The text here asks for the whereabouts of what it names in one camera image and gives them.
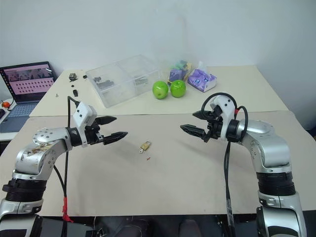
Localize clear bag of toys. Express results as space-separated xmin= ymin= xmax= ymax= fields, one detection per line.
xmin=160 ymin=58 xmax=196 ymax=86

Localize black parts in box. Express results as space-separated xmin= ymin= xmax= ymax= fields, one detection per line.
xmin=93 ymin=77 xmax=115 ymax=90

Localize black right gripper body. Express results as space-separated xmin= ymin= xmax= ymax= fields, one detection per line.
xmin=203 ymin=104 xmax=227 ymax=143

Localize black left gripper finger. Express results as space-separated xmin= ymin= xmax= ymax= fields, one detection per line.
xmin=102 ymin=131 xmax=129 ymax=146
xmin=95 ymin=116 xmax=118 ymax=125

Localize purple packet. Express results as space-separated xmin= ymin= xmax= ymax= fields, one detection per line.
xmin=168 ymin=69 xmax=187 ymax=83

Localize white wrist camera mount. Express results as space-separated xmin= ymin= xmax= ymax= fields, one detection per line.
xmin=72 ymin=102 xmax=98 ymax=147
xmin=210 ymin=95 xmax=238 ymax=142

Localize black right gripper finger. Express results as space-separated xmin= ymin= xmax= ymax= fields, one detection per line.
xmin=180 ymin=123 xmax=208 ymax=142
xmin=192 ymin=110 xmax=211 ymax=120

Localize clear plastic compartment box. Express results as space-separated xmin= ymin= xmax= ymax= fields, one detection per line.
xmin=85 ymin=54 xmax=161 ymax=109

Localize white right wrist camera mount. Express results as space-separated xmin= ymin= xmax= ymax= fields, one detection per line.
xmin=210 ymin=95 xmax=238 ymax=142

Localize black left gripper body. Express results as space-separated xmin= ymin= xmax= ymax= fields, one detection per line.
xmin=85 ymin=120 xmax=106 ymax=146

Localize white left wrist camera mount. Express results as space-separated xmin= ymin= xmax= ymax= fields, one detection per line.
xmin=72 ymin=102 xmax=98 ymax=147

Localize green apple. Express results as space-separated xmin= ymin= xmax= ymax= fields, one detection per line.
xmin=152 ymin=80 xmax=170 ymax=100
xmin=170 ymin=79 xmax=187 ymax=98

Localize purple tissue pack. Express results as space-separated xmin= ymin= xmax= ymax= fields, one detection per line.
xmin=187 ymin=61 xmax=218 ymax=93

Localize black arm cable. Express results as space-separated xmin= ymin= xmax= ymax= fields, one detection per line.
xmin=53 ymin=96 xmax=82 ymax=237
xmin=201 ymin=92 xmax=249 ymax=237

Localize open laptop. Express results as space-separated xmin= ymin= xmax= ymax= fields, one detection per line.
xmin=0 ymin=61 xmax=59 ymax=134

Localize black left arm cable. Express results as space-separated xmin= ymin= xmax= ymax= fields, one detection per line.
xmin=53 ymin=96 xmax=82 ymax=237

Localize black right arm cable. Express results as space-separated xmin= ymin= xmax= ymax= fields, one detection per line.
xmin=201 ymin=92 xmax=249 ymax=237

